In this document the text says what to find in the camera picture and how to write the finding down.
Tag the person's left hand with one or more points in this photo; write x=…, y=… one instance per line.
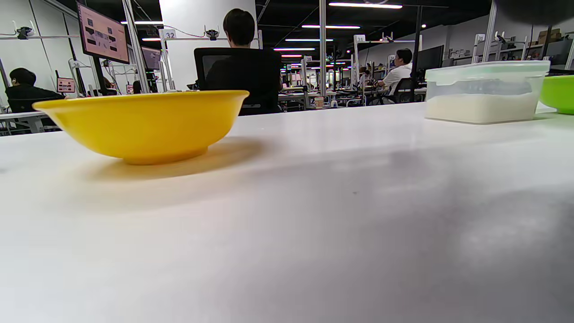
x=538, y=9

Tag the clear container lid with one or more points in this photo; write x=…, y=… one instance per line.
x=486, y=71

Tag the green bowl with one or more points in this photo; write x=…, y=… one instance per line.
x=559, y=94

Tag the clear plastic sugar container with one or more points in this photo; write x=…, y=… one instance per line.
x=484, y=87

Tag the white sugar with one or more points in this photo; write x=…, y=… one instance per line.
x=480, y=110

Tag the yellow bowl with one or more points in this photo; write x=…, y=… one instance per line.
x=148, y=121

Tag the cardboard boxes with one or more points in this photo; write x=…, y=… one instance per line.
x=550, y=35

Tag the dark monitor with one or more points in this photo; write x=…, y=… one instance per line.
x=430, y=57

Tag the ceiling light strip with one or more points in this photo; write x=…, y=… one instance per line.
x=365, y=5
x=331, y=26

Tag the black mesh office chair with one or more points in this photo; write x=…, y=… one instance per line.
x=210, y=67

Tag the small display monitor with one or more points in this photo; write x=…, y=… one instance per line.
x=151, y=58

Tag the large display monitor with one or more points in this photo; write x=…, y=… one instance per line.
x=102, y=33

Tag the small tablet screen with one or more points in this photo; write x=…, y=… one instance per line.
x=66, y=85

